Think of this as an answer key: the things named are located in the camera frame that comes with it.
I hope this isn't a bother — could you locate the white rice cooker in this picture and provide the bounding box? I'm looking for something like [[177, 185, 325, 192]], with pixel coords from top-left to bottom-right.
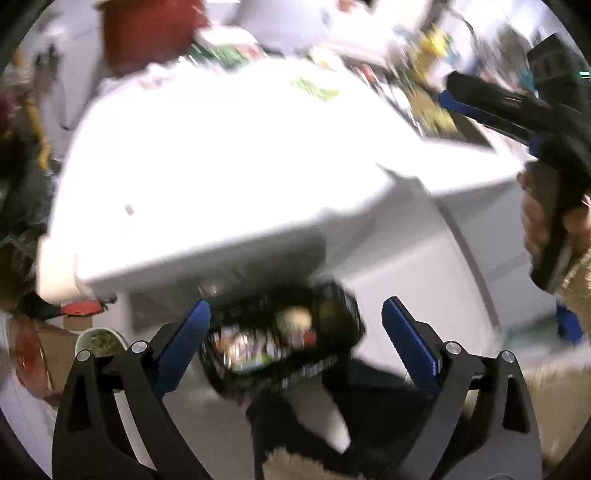
[[230, 0, 334, 52]]

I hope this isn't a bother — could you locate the brown cardboard box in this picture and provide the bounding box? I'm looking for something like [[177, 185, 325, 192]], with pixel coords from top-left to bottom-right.
[[8, 318, 80, 403]]

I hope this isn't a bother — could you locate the heap of discarded packaging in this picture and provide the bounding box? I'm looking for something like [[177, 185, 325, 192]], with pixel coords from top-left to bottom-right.
[[216, 306, 320, 376]]

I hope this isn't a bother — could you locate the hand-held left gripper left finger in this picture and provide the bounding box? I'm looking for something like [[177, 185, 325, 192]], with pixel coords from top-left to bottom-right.
[[52, 298, 212, 480]]

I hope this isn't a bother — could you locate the red-brown clay cooking pot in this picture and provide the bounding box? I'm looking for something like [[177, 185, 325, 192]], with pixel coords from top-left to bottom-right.
[[98, 0, 207, 75]]

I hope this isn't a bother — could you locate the black plastic garbage bag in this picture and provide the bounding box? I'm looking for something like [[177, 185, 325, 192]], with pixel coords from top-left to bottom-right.
[[198, 281, 366, 398]]

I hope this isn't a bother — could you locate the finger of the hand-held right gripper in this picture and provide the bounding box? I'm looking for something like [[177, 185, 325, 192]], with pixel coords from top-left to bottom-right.
[[446, 71, 551, 121], [438, 90, 544, 160]]

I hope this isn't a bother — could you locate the green foil wrapper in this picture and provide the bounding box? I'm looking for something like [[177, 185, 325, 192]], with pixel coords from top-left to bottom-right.
[[186, 44, 260, 71]]

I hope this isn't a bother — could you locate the metal tray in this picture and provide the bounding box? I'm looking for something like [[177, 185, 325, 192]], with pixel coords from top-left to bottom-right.
[[401, 87, 496, 151]]

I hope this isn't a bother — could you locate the person's right hand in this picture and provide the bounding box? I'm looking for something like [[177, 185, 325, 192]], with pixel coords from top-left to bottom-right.
[[517, 170, 591, 269]]

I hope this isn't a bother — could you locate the cream fluffy coat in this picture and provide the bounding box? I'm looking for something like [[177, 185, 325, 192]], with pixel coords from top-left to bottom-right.
[[256, 362, 590, 480]]

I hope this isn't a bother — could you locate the green striped packet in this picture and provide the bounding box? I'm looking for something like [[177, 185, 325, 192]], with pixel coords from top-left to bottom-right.
[[291, 76, 341, 103]]

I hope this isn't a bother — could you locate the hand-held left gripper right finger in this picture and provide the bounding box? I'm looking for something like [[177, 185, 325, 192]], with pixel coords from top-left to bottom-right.
[[381, 296, 542, 480]]

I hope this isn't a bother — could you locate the yellow pipe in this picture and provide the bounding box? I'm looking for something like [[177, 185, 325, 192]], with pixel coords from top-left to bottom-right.
[[13, 50, 55, 172]]

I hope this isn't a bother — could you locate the pile of green-yellow wrappers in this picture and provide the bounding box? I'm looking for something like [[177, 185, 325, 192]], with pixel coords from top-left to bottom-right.
[[406, 85, 458, 134]]

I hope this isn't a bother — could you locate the person's right forearm cream sleeve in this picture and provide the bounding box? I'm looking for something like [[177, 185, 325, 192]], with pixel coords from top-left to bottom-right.
[[555, 248, 591, 340]]

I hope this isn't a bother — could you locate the small white box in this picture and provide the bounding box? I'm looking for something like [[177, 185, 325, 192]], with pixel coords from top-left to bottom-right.
[[194, 27, 251, 49]]

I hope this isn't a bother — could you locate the white cup with greens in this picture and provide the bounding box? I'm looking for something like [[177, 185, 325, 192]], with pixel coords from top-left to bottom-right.
[[74, 326, 129, 394]]

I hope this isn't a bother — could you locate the cream table corner guard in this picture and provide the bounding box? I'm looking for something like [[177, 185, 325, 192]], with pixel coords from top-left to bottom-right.
[[35, 234, 85, 304]]

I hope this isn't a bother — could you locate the yellow squeeze bottle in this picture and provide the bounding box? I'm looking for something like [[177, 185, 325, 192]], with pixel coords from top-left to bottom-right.
[[412, 27, 452, 71]]

